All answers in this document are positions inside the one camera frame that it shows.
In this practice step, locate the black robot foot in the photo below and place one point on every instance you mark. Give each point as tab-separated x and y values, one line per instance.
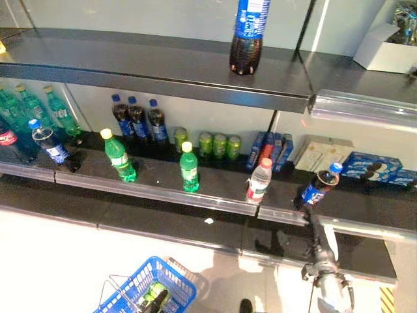
246	306

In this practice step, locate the white cardboard box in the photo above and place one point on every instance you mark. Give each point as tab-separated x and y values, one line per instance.
381	55

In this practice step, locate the red label Coca-Cola bottle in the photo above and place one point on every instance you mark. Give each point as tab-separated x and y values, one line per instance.
9	143

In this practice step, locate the large blue Oreo box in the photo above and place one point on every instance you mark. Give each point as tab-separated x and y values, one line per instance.
371	166

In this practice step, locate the dark middle shelf board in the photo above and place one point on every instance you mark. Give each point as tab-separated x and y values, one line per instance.
156	179

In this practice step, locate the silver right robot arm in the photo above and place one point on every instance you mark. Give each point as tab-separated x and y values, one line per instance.
330	288

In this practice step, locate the yellow black hazard tape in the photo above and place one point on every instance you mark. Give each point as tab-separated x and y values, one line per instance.
387	300

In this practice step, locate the small blue Oreo box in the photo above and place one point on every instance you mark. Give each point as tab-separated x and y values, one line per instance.
404	177

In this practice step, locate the red cap water bottle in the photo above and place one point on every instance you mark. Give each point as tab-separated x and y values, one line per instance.
257	182

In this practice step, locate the green Sprite bottle yellow cap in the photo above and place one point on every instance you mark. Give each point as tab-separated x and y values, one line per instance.
32	107
11	112
120	159
63	114
190	169

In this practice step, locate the dark right robot hand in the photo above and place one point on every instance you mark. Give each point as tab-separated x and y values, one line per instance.
315	233

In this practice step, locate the small Pepsi cola bottle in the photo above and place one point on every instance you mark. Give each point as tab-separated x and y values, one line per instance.
314	191
121	117
53	148
158	125
138	122

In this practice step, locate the yellow object at shelf edge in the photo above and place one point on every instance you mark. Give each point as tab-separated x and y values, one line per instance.
2	47

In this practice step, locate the packaged goods in white box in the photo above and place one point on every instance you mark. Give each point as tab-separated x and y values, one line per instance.
404	23

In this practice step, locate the dark left robot hand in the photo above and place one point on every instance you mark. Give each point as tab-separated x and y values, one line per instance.
156	301

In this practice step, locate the beige flat carton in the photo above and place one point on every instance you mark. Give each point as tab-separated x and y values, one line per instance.
321	153

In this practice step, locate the blue plastic shopping basket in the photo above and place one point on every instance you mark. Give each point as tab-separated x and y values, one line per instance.
169	277

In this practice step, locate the large Pepsi cola bottle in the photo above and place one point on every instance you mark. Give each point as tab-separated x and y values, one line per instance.
249	36

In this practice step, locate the dark shelf board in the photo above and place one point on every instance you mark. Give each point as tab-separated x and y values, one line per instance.
156	179
146	62
130	215

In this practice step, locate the blue red upright cookie box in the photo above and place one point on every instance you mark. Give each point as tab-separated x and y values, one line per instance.
267	148

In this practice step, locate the dark lower shelf board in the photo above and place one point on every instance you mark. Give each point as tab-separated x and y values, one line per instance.
130	215

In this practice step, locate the green soda can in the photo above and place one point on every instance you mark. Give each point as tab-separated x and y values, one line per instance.
219	146
234	148
205	145
180	140

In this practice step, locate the dark upper shelf board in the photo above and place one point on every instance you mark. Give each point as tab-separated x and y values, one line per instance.
146	62

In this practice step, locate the clear plastic price rail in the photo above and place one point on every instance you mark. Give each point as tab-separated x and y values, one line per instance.
361	109

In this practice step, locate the white paper scrap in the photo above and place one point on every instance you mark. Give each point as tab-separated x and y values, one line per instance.
208	220

